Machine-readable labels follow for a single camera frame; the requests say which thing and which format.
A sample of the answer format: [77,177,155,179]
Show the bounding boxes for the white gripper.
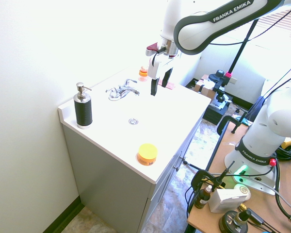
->
[147,53,177,97]

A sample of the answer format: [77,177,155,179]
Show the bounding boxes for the orange cap small bottle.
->
[138,66,149,83]

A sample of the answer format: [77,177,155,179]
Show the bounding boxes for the chrome sink faucet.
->
[105,78,141,101]

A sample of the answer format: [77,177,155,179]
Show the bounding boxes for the brown cardboard box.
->
[194,74,218,99]

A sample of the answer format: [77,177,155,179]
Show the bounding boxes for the white sink countertop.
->
[58,63,212,184]

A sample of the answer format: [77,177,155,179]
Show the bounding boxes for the black equipment case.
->
[202,94,233,126]

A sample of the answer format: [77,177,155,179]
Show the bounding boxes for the yellow lid orange jar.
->
[136,143,159,167]

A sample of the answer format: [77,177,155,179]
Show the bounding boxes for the black c-clamp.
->
[190,161,235,198]
[217,116,248,135]

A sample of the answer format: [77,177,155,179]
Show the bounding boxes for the black chrome soap dispenser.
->
[73,82,94,130]

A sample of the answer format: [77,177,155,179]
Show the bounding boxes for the grey vanity cabinet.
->
[62,110,204,233]

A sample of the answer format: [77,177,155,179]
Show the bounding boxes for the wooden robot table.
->
[187,120,291,233]

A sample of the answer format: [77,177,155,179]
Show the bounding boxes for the brown dropper bottle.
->
[194,184,213,210]

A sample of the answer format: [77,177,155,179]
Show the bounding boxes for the window blinds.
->
[218,4,291,53]

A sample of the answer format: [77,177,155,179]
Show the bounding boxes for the white cardboard box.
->
[208,188,249,214]

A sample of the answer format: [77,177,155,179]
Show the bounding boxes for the white round jar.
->
[233,183,252,200]

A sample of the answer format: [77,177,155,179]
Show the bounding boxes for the yellow black emergency stop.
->
[280,137,291,150]

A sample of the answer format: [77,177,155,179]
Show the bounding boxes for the black round tin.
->
[218,210,249,233]

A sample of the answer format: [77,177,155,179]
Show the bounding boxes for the red wrist camera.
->
[145,42,160,56]

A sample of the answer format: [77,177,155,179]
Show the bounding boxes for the black camera clamp mount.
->
[209,69,238,102]

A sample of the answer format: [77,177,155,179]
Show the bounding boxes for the black camera stand pole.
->
[228,18,259,74]

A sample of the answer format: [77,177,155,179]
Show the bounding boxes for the black cable bundle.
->
[274,138,291,233]

